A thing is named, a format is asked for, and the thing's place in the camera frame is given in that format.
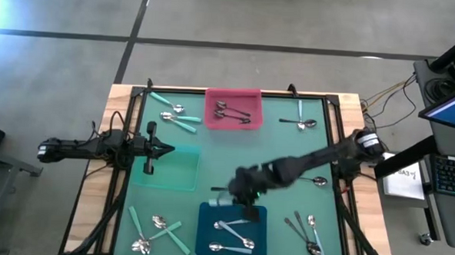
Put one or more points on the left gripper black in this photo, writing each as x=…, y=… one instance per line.
x=150, y=155

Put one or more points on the green table mat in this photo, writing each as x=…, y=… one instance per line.
x=230, y=154

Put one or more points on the black aluminium table frame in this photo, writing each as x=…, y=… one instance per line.
x=167, y=90

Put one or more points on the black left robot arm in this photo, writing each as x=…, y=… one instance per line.
x=76, y=148

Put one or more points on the pink plastic bin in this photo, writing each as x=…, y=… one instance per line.
x=234, y=95

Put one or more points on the grey metal stand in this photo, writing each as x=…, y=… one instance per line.
x=14, y=166

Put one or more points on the blue plastic bin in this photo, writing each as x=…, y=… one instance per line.
x=203, y=234

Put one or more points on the black pole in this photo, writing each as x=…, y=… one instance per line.
x=454, y=51

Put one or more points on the black diagonal beam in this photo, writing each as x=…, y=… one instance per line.
x=403, y=158

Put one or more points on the dark grey desk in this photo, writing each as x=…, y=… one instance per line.
x=448, y=229

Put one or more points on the translucent teal plastic bin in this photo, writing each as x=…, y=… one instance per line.
x=179, y=171

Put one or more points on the caster wheel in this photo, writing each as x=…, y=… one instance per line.
x=425, y=239

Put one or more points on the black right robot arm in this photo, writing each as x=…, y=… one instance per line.
x=318, y=158

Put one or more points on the grey equipment cart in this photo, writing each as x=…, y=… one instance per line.
x=420, y=70

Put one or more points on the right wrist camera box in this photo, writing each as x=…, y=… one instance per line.
x=258, y=193

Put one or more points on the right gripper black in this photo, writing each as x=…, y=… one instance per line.
x=246, y=182

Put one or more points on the black computer keyboard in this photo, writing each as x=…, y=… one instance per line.
x=454, y=176

